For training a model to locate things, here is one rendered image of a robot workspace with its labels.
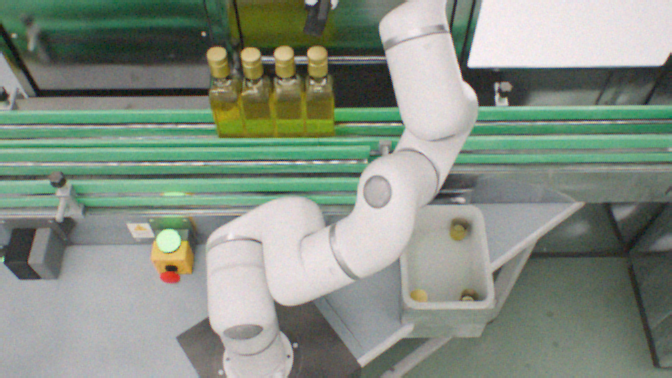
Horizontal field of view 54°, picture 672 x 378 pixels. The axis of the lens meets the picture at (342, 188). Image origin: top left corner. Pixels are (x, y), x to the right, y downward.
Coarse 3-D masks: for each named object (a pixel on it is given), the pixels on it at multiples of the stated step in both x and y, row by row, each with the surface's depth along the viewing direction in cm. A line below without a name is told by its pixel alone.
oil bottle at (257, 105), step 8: (264, 80) 120; (248, 88) 119; (256, 88) 118; (264, 88) 119; (272, 88) 123; (248, 96) 119; (256, 96) 119; (264, 96) 119; (248, 104) 120; (256, 104) 120; (264, 104) 120; (272, 104) 123; (248, 112) 122; (256, 112) 122; (264, 112) 122; (272, 112) 123; (248, 120) 124; (256, 120) 124; (264, 120) 124; (272, 120) 125; (248, 128) 126; (256, 128) 126; (264, 128) 126; (272, 128) 127; (248, 136) 129; (256, 136) 128; (264, 136) 128; (272, 136) 129
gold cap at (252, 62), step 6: (252, 48) 114; (246, 54) 113; (252, 54) 113; (258, 54) 113; (246, 60) 113; (252, 60) 113; (258, 60) 113; (246, 66) 114; (252, 66) 114; (258, 66) 114; (246, 72) 115; (252, 72) 115; (258, 72) 115; (252, 78) 116
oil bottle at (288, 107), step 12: (276, 84) 119; (300, 84) 120; (276, 96) 119; (288, 96) 119; (300, 96) 120; (276, 108) 122; (288, 108) 122; (300, 108) 122; (276, 120) 125; (288, 120) 125; (300, 120) 125; (276, 132) 129; (288, 132) 128; (300, 132) 128
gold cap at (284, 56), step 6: (282, 48) 114; (288, 48) 114; (276, 54) 113; (282, 54) 113; (288, 54) 113; (276, 60) 114; (282, 60) 113; (288, 60) 113; (294, 60) 115; (276, 66) 115; (282, 66) 114; (288, 66) 114; (294, 66) 116; (276, 72) 116; (282, 72) 115; (288, 72) 115; (294, 72) 116
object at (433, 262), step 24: (432, 216) 136; (456, 216) 136; (480, 216) 133; (432, 240) 138; (480, 240) 130; (408, 264) 135; (432, 264) 135; (456, 264) 135; (480, 264) 130; (408, 288) 132; (432, 288) 132; (456, 288) 132; (480, 288) 129
